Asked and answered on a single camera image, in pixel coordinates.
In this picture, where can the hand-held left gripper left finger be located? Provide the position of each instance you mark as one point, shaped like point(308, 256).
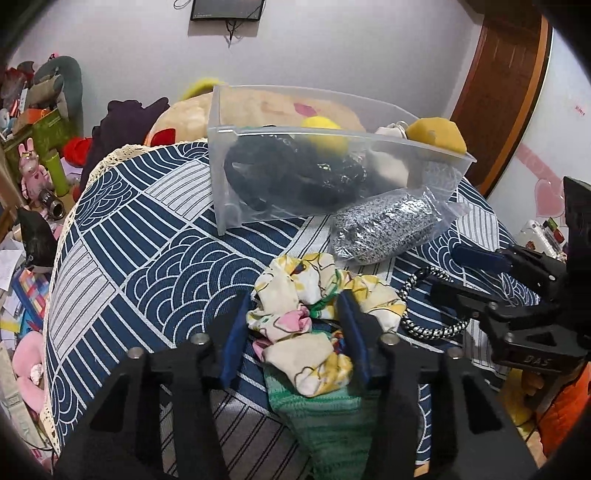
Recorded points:
point(234, 333)

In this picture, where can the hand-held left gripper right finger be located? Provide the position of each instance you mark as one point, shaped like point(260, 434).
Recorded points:
point(354, 333)

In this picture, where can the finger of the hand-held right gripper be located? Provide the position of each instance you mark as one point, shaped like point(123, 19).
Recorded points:
point(455, 295)
point(475, 258)

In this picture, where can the floral fabric scrunchie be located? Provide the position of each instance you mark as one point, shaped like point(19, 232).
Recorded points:
point(295, 318)

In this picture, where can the clear plastic storage bin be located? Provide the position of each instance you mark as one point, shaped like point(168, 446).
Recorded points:
point(323, 180)

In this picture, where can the white soft cloth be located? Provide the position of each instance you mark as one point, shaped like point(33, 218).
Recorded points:
point(390, 164)

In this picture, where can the bagged silver steel wool scrubber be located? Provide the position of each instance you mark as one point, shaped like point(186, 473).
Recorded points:
point(385, 228)

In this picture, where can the green knitted cloth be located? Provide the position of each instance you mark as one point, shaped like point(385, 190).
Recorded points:
point(325, 424)

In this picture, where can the orange cloth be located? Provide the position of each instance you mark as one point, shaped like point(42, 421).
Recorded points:
point(572, 410)

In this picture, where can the blue wave pattern tablecloth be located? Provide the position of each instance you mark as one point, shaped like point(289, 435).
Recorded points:
point(152, 258)

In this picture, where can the yellow sponge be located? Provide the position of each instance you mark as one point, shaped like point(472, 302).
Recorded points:
point(438, 131)

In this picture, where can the black fabric scrunchie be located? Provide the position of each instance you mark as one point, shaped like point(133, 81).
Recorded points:
point(295, 173)

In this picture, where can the brown wooden door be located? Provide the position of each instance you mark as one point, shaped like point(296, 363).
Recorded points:
point(503, 87)

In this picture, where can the yellow fluffy ball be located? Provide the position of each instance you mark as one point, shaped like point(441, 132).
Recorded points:
point(325, 131)

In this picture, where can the pink plush toy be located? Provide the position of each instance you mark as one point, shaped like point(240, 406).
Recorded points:
point(30, 369)

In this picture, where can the black bird figure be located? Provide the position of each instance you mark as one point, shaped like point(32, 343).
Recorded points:
point(39, 240)

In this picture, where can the beige plush toy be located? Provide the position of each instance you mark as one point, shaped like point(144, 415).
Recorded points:
point(272, 108)

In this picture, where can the dark purple cloth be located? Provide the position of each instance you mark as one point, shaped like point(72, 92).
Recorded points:
point(117, 134)

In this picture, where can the red plush toy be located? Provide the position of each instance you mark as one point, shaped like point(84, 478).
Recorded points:
point(76, 150)

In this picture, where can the pink rabbit figure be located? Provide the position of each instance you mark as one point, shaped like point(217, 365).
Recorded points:
point(33, 173)

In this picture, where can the green cardboard box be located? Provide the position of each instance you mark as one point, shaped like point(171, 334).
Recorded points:
point(46, 131)

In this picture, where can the green dinosaur plush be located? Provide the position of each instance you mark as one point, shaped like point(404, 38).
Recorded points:
point(60, 87)

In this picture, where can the black wall monitor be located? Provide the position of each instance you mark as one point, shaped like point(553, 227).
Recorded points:
point(227, 9)

